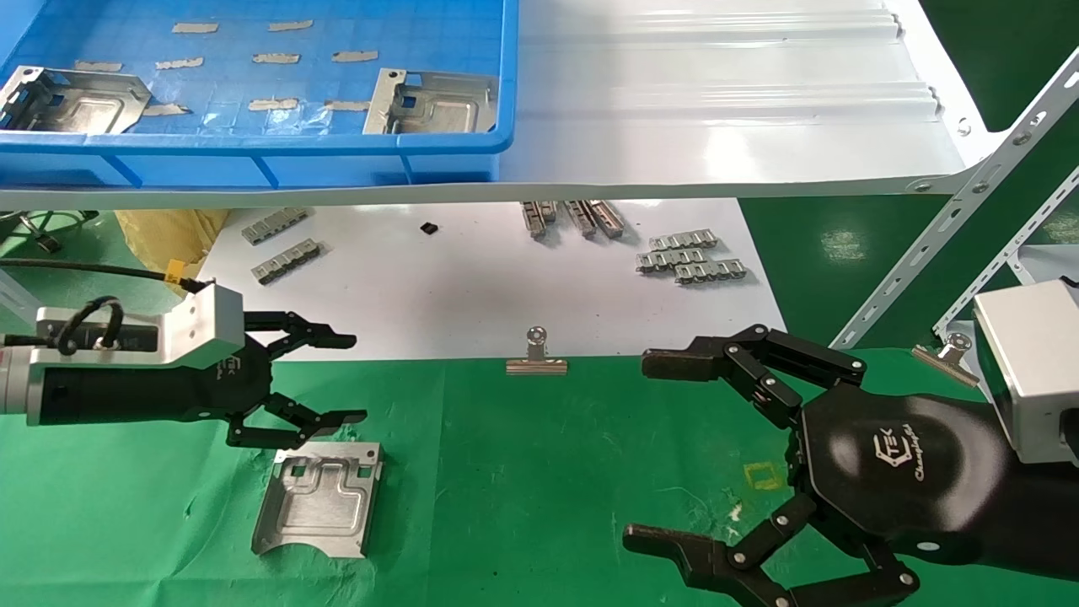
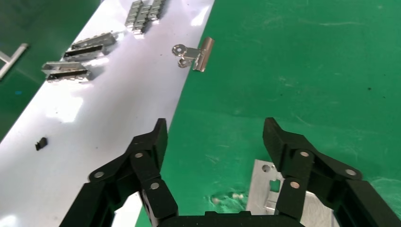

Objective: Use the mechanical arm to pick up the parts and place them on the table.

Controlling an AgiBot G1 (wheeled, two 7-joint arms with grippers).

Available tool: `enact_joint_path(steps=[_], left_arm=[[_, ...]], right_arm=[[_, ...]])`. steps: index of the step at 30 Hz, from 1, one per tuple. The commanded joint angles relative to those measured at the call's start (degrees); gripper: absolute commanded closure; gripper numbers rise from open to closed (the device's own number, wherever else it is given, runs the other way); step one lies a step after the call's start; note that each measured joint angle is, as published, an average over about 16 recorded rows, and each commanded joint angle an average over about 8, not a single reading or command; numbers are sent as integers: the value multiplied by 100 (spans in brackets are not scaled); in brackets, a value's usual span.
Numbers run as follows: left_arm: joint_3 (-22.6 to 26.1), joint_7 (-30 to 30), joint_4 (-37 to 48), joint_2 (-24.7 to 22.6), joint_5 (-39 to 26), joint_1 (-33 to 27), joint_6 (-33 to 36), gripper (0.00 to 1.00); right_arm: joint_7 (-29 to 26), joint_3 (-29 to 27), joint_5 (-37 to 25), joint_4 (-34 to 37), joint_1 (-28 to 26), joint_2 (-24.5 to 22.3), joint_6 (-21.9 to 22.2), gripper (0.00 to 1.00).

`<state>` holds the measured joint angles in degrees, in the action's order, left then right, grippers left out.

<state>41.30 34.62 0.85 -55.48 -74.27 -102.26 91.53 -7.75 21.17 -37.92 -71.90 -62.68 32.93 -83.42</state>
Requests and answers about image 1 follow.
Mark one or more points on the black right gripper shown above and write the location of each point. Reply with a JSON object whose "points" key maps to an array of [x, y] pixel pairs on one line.
{"points": [[910, 472]]}

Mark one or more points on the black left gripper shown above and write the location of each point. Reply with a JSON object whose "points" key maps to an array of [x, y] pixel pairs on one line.
{"points": [[169, 396]]}

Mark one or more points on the stamped metal bracket part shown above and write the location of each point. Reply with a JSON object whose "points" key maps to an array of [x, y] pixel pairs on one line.
{"points": [[316, 502], [434, 105], [76, 105]]}

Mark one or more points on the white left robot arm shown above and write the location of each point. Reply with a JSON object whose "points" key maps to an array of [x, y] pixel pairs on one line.
{"points": [[17, 388]]}

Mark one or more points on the small ribbed metal part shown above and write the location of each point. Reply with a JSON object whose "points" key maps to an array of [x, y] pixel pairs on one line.
{"points": [[531, 221], [605, 217], [579, 219], [710, 271], [683, 240], [670, 259], [548, 211], [287, 262], [274, 226]]}

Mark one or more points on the green table cloth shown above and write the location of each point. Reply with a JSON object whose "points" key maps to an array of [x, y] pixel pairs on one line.
{"points": [[539, 472]]}

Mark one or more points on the silver binder clip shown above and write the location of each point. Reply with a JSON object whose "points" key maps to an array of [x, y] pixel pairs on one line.
{"points": [[948, 358], [536, 362]]}

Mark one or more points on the yellow plastic bag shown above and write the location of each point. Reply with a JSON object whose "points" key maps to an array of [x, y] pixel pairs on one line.
{"points": [[169, 240]]}

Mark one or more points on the blue plastic bin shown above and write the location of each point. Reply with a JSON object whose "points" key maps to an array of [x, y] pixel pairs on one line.
{"points": [[253, 156]]}

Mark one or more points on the grey tape strip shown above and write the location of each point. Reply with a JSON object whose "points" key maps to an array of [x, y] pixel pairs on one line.
{"points": [[290, 25], [355, 56], [98, 66], [195, 28], [179, 63], [165, 110], [273, 104], [347, 105]]}

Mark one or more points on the white metal shelf board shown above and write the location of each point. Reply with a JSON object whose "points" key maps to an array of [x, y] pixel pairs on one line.
{"points": [[716, 126]]}

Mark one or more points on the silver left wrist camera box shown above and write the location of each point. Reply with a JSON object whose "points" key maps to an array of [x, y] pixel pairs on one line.
{"points": [[202, 324]]}

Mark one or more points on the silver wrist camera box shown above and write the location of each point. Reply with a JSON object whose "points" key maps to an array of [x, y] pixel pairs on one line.
{"points": [[202, 324], [1033, 362]]}

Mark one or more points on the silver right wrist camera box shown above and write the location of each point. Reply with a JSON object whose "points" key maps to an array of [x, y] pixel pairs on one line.
{"points": [[1033, 362]]}

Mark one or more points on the white perforated shelf post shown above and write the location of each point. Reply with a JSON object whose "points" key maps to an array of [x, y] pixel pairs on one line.
{"points": [[969, 190], [1011, 253]]}

